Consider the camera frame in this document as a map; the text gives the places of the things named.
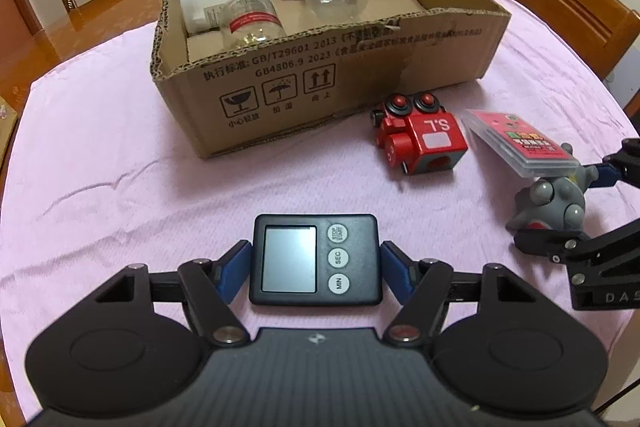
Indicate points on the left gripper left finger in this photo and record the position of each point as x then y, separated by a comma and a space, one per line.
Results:
209, 287

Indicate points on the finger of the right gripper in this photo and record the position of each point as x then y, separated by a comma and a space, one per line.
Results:
573, 246
599, 175

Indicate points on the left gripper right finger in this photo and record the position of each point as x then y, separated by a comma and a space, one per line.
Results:
422, 288

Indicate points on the grey cartoon figurine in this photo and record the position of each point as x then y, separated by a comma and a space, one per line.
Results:
554, 203

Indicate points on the black digital timer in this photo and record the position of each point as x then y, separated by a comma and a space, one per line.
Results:
316, 261

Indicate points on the pink card case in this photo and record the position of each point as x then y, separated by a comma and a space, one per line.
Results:
529, 152

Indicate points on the clear bottle red band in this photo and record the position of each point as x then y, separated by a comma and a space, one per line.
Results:
248, 22

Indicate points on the red toy train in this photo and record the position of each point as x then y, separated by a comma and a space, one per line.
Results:
417, 134

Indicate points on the pink tablecloth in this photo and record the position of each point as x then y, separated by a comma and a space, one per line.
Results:
101, 176

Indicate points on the cardboard box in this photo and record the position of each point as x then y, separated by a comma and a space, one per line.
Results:
225, 100

